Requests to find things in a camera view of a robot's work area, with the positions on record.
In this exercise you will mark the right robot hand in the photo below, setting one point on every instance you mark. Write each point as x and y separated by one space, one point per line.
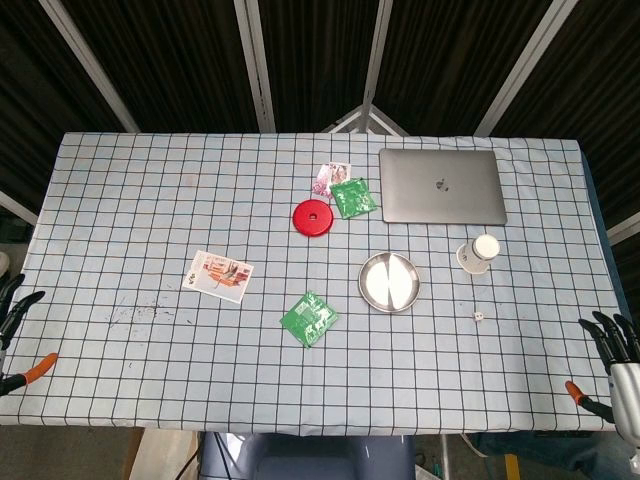
625 390

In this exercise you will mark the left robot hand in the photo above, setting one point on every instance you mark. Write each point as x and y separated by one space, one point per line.
15 310

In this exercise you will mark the white paper cup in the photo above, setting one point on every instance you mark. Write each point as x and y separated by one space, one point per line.
477 254

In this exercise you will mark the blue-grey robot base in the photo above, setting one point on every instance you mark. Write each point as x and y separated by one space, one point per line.
310 457

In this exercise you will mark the round metal plate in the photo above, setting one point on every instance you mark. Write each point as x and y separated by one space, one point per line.
389 283

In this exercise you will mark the dark blue cloth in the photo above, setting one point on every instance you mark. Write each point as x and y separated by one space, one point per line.
550 455

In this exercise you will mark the light blue checkered tablecloth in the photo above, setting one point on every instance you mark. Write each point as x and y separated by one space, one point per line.
150 200

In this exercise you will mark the white metal table leg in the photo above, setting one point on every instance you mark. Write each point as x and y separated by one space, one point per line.
443 457

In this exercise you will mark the white postcard with orange print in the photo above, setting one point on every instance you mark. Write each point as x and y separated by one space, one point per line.
217 276

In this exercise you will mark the brown cardboard box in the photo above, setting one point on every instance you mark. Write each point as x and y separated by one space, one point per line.
160 457

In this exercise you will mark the grey closed laptop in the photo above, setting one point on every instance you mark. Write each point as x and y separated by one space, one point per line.
442 186

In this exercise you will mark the green foil packet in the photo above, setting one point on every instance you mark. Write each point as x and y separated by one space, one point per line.
354 198
308 320

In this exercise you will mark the red round disc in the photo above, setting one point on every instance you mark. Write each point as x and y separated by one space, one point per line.
313 218

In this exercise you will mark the pink small packet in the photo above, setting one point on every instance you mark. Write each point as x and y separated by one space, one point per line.
331 175

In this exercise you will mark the white metal frame beam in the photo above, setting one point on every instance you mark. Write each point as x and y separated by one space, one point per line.
522 65
377 50
90 65
257 65

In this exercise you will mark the white triangular frame bracket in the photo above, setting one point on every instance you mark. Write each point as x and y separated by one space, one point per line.
387 122

